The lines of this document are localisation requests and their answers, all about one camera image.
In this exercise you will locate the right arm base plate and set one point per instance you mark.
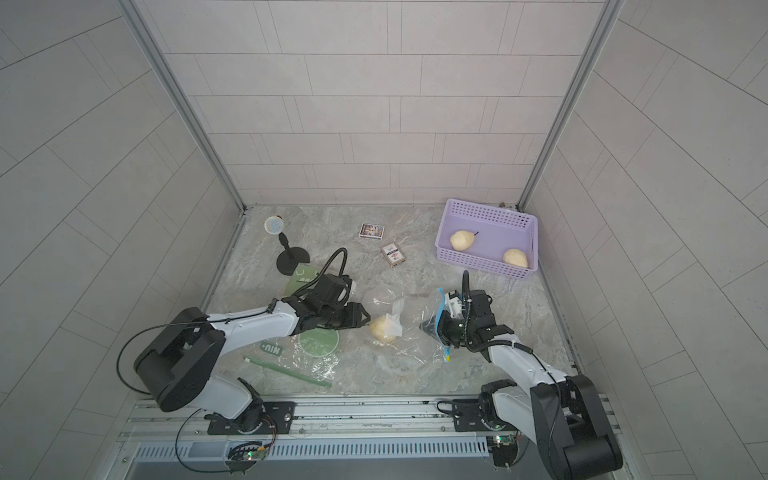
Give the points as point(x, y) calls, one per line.
point(467, 415)

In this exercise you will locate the right circuit board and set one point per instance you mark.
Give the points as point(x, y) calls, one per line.
point(503, 450)

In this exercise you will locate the circuit board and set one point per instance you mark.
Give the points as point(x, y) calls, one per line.
point(503, 450)
point(244, 456)

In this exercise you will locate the clear bag blue zip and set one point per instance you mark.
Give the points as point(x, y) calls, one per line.
point(414, 353)

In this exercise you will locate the yellow pear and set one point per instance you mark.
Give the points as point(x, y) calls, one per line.
point(385, 329)
point(516, 257)
point(462, 240)

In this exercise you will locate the purple plastic basket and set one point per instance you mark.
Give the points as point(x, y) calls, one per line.
point(496, 231)

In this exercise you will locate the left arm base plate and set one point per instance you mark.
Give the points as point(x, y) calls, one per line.
point(263, 419)

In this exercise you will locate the aluminium frame rail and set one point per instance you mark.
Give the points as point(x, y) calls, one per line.
point(315, 417)

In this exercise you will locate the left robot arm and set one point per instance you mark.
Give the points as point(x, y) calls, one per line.
point(177, 367)

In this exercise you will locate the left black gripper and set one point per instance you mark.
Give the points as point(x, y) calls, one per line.
point(356, 319)

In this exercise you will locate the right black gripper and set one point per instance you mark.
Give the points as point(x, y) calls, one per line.
point(442, 333)

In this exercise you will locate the clear bag green zip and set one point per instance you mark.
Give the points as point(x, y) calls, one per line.
point(310, 357)

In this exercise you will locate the small card box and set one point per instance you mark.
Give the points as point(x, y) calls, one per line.
point(372, 231)

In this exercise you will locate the left circuit board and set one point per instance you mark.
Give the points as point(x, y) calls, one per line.
point(244, 456)

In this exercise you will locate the playing card box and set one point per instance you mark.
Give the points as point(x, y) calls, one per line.
point(393, 254)

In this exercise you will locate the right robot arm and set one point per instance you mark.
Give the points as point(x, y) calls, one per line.
point(562, 415)

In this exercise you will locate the black stand with white disc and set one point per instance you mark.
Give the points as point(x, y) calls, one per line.
point(288, 260)

